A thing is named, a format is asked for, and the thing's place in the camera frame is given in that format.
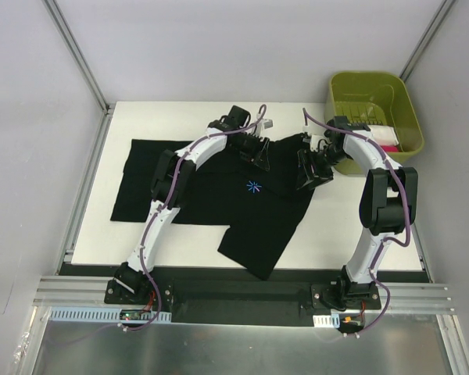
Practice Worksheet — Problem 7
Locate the right vertical aluminium post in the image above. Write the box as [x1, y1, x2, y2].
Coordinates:
[399, 0, 458, 83]

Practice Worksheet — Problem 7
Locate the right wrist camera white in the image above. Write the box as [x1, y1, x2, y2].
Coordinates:
[303, 123, 325, 152]

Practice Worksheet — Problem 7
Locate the black t shirt blue logo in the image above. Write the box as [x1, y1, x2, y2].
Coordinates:
[110, 134, 313, 280]

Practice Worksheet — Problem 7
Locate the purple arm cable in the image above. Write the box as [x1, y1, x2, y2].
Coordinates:
[303, 108, 411, 341]
[56, 104, 267, 347]

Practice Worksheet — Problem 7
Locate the olive green plastic bin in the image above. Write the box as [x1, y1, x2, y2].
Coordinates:
[324, 71, 424, 164]

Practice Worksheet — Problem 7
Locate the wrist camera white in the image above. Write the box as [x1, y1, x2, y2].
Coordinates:
[252, 117, 274, 137]
[303, 123, 325, 152]

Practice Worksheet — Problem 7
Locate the white rolled t shirt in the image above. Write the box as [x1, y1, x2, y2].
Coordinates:
[369, 125, 399, 146]

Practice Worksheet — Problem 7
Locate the vertical aluminium post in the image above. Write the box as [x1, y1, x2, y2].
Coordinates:
[42, 0, 114, 114]
[399, 0, 458, 83]

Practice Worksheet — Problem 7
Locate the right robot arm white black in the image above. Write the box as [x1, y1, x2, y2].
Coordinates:
[296, 113, 418, 311]

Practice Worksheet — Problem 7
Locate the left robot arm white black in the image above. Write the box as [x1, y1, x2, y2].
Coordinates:
[106, 104, 273, 304]

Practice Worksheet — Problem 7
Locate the aluminium frame rail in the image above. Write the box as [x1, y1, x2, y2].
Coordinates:
[33, 276, 457, 315]

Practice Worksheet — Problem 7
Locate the right white cable duct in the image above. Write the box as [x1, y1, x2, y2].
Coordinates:
[313, 314, 340, 329]

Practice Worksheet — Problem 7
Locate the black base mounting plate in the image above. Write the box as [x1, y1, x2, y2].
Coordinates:
[104, 266, 380, 327]

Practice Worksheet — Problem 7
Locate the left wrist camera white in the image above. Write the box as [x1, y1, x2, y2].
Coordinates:
[252, 117, 274, 137]

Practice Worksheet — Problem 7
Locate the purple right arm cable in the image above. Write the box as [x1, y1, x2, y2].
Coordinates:
[303, 108, 411, 341]

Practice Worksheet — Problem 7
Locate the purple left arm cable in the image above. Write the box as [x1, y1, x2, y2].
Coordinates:
[56, 104, 267, 347]

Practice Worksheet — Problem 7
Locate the pink rolled t shirt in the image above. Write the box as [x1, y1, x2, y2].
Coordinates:
[382, 145, 399, 153]

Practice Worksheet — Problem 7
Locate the white slotted cable duct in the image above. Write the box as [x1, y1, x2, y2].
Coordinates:
[50, 307, 172, 324]

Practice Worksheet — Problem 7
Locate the left vertical aluminium post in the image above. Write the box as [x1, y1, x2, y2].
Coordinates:
[42, 0, 114, 114]

